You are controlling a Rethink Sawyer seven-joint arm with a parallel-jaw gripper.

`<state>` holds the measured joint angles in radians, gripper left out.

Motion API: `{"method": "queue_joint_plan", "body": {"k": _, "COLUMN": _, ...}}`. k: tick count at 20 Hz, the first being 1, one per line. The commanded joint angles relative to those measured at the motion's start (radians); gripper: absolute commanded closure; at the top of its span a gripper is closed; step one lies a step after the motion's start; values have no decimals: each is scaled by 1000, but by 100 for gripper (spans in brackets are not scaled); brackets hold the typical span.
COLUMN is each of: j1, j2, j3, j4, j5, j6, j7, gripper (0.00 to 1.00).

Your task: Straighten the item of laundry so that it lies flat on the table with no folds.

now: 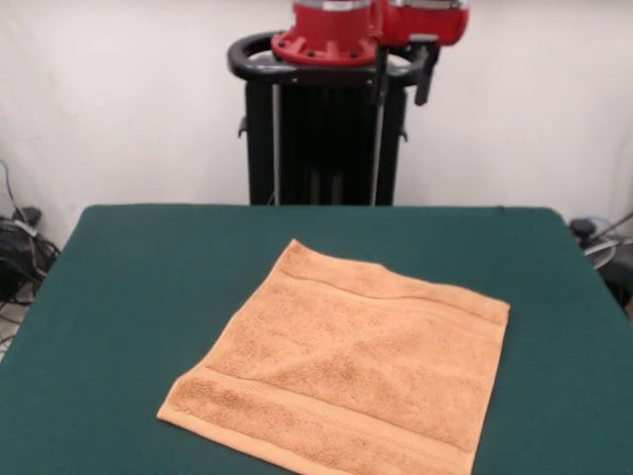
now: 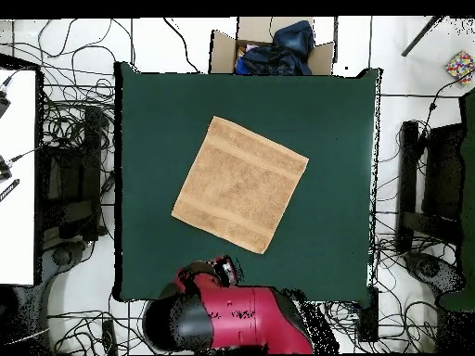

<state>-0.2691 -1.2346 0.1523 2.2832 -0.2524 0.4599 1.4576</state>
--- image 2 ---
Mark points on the orange terry towel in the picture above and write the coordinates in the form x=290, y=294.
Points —
x=241, y=185

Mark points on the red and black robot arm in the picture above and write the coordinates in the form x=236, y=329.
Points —
x=237, y=319

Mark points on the colourful patterned item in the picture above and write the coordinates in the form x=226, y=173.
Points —
x=460, y=66

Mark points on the black power strip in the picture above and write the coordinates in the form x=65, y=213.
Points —
x=108, y=335

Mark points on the grey caster chair base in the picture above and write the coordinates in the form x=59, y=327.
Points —
x=428, y=267
x=61, y=256

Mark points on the dark green table cloth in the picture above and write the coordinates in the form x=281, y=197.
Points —
x=156, y=111

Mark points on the black equipment stand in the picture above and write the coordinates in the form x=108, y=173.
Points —
x=441, y=174
x=74, y=178

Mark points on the navy blue garment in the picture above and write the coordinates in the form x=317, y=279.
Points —
x=271, y=63

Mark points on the white table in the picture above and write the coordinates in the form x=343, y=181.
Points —
x=18, y=222

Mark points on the brown cardboard box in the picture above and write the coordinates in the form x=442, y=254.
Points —
x=222, y=52

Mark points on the blue jeans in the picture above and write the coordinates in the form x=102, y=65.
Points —
x=297, y=37

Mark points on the dark green covered furniture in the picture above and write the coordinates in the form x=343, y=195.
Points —
x=468, y=185

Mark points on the black rod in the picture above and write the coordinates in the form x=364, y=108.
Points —
x=421, y=36

